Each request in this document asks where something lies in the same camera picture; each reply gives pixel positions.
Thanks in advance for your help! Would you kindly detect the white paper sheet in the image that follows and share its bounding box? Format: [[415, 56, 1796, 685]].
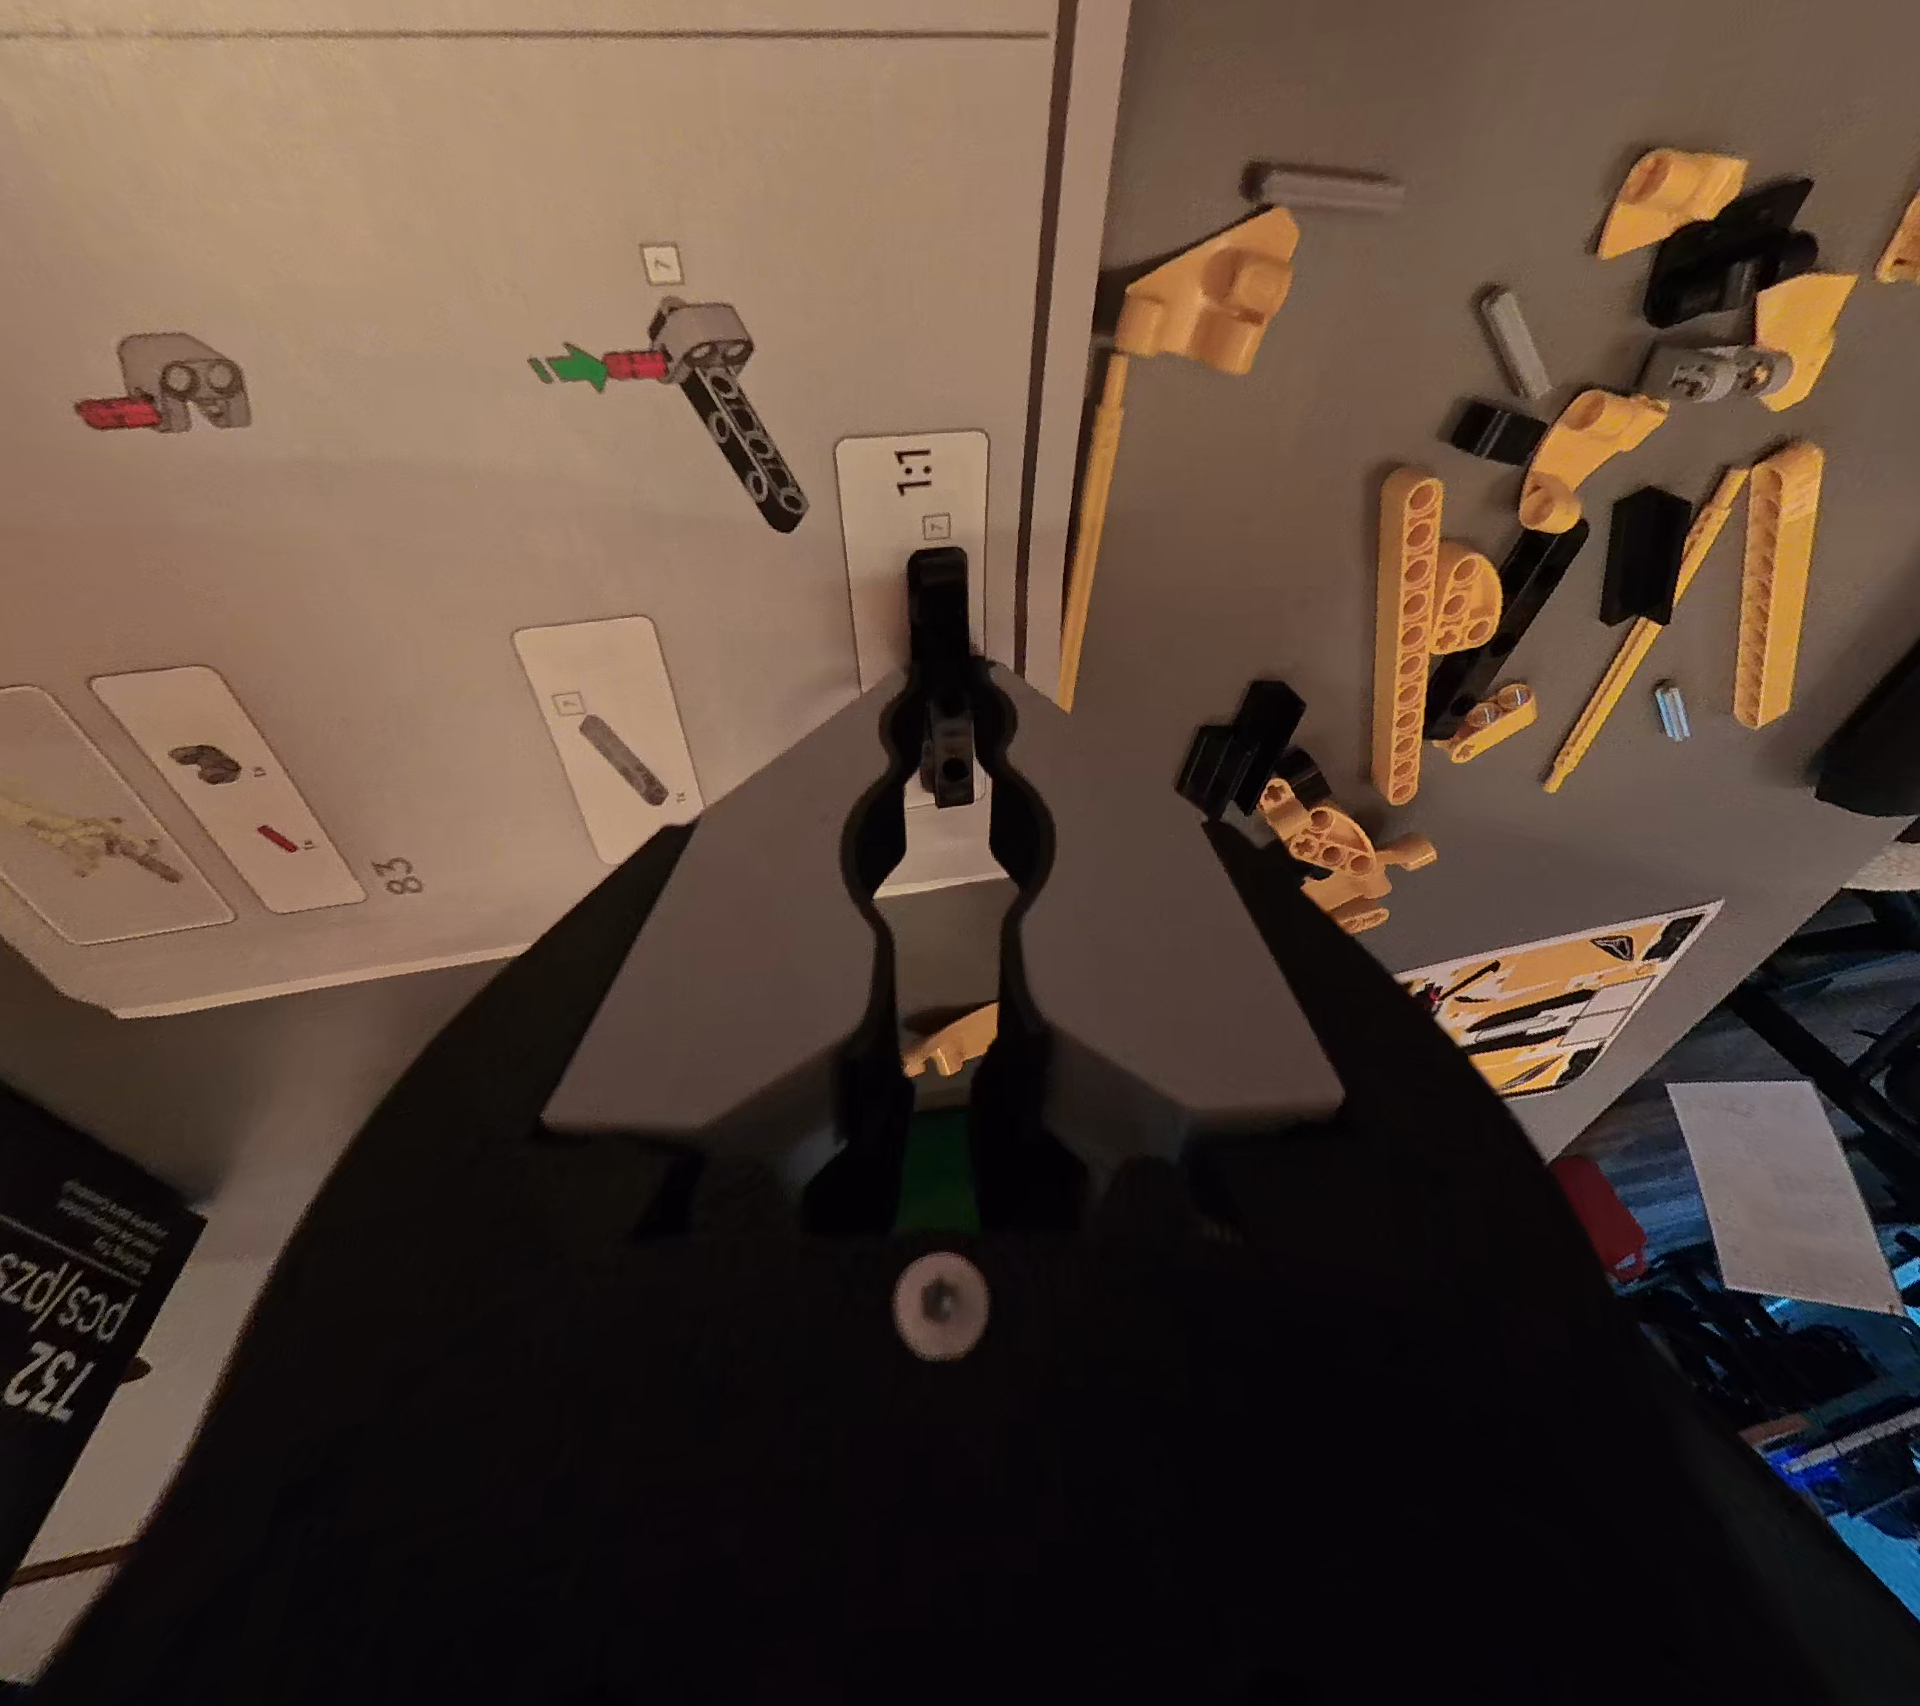
[[1669, 1079, 1908, 1319]]

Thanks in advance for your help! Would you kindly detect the instruction booklet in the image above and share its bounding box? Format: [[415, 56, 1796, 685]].
[[0, 0, 1159, 1018]]

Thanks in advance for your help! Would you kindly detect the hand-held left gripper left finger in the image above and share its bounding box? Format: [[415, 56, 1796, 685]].
[[540, 668, 940, 1236]]

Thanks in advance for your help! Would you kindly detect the black holed beam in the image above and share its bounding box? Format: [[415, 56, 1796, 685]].
[[905, 546, 981, 813]]

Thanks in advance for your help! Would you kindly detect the yellow printed sheet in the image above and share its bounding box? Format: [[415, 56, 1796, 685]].
[[1394, 898, 1724, 1101]]

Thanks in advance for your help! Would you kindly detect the pile of yellow body panels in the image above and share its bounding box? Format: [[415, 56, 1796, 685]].
[[901, 147, 1920, 1083]]

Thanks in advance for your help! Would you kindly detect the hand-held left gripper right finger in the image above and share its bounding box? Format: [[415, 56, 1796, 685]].
[[961, 653, 1344, 1236]]

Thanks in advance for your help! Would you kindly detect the toy car set box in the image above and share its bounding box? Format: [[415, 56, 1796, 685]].
[[0, 1083, 210, 1589]]

